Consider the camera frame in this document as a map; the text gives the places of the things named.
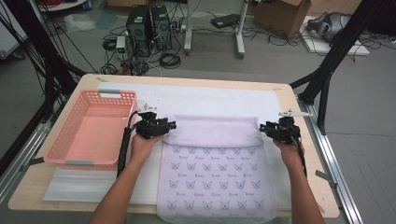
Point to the grey metal clamp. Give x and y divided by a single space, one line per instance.
32 163
327 177

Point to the black flat device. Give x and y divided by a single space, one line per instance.
225 21

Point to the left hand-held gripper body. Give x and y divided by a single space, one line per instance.
149 127

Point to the clear plastic bag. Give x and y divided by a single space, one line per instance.
79 22

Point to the pink plastic basket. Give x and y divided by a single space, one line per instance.
93 133

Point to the white cabinet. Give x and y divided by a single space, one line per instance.
9 34

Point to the black computer tower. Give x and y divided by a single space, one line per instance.
162 28
138 31

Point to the white board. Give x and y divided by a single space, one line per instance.
317 46

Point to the brown cardboard box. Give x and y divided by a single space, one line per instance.
280 17

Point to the person's right hand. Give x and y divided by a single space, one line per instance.
291 155

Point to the aluminium rail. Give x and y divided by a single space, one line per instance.
345 199
29 146

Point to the round white table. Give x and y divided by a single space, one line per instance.
62 6

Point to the white metal stand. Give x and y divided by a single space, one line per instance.
187 31

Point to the white power supply box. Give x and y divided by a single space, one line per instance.
120 45

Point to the lilac printed towel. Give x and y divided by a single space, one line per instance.
214 174

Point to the teal plastic sheet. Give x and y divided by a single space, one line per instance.
107 18

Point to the person's left hand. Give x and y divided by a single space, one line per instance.
141 151

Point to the black metal frame stand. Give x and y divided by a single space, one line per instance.
342 46
37 40

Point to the grey headset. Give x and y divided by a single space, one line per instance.
330 25

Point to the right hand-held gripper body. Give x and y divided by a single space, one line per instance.
285 132

